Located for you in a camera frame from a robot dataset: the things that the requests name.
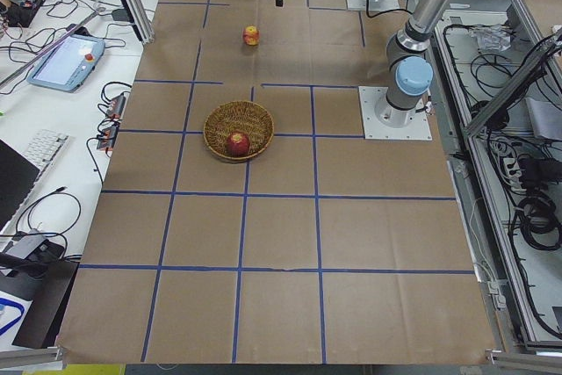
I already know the blue teach pendant tablet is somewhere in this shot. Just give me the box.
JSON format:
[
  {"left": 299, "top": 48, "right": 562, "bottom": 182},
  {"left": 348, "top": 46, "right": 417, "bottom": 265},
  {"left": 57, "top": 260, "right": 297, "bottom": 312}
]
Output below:
[{"left": 26, "top": 35, "right": 105, "bottom": 92}]

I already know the black laptop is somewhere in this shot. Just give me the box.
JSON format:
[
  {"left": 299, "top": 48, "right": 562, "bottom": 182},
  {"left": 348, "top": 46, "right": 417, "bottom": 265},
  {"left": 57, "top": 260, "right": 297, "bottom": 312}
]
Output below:
[{"left": 1, "top": 141, "right": 40, "bottom": 228}]

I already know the round wicker basket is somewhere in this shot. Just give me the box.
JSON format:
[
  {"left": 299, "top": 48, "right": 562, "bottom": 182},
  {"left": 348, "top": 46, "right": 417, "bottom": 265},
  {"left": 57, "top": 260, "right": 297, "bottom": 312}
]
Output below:
[{"left": 203, "top": 100, "right": 274, "bottom": 162}]

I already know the orange black adapter box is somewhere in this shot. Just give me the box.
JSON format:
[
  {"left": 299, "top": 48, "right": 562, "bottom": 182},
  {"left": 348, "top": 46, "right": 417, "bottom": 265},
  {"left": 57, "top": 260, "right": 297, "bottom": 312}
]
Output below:
[{"left": 105, "top": 94, "right": 126, "bottom": 119}]

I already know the aluminium diagonal frame bar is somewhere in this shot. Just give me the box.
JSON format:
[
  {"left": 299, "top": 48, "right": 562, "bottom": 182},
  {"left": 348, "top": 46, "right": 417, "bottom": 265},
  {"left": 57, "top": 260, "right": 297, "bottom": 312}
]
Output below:
[{"left": 464, "top": 29, "right": 561, "bottom": 138}]

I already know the grey usb hub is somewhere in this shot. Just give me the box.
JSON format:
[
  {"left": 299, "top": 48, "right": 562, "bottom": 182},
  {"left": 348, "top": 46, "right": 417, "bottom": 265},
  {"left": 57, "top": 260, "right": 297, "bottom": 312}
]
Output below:
[{"left": 4, "top": 234, "right": 47, "bottom": 259}]

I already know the white keyboard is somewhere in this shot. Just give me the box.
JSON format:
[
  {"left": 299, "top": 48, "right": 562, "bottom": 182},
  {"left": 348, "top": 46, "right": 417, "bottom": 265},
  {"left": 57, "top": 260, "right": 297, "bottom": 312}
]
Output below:
[{"left": 23, "top": 129, "right": 70, "bottom": 183}]

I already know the white power strip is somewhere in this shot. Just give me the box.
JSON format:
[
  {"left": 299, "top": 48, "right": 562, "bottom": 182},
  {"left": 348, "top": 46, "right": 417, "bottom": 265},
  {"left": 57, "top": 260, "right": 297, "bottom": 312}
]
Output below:
[{"left": 497, "top": 150, "right": 525, "bottom": 194}]

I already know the crumpled plastic wrap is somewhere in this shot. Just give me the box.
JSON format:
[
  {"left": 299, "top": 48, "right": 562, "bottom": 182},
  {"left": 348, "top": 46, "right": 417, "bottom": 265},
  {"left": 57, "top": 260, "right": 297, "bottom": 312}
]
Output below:
[{"left": 470, "top": 25, "right": 511, "bottom": 52}]

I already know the yellow-red apple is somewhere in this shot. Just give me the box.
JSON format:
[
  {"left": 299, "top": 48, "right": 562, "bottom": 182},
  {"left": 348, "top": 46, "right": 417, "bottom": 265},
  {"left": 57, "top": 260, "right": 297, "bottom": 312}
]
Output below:
[{"left": 242, "top": 25, "right": 260, "bottom": 47}]

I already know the brown paper table cover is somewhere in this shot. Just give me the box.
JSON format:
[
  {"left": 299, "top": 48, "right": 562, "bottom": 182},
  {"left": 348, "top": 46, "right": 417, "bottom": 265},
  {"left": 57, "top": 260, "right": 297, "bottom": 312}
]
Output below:
[{"left": 57, "top": 0, "right": 496, "bottom": 364}]

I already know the dark red apple in basket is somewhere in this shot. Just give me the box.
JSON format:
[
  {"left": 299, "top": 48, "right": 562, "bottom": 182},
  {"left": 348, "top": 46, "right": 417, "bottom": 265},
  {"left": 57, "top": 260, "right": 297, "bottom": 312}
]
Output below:
[{"left": 226, "top": 131, "right": 250, "bottom": 157}]

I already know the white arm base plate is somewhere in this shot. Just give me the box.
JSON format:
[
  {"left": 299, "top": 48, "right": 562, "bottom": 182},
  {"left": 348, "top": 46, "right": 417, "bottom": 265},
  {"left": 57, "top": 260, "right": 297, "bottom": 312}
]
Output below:
[{"left": 358, "top": 86, "right": 432, "bottom": 141}]

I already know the bundle of black cables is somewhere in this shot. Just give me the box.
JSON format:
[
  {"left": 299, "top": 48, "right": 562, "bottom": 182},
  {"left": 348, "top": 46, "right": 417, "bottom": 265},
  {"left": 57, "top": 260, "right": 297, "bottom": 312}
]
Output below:
[{"left": 508, "top": 190, "right": 562, "bottom": 253}]

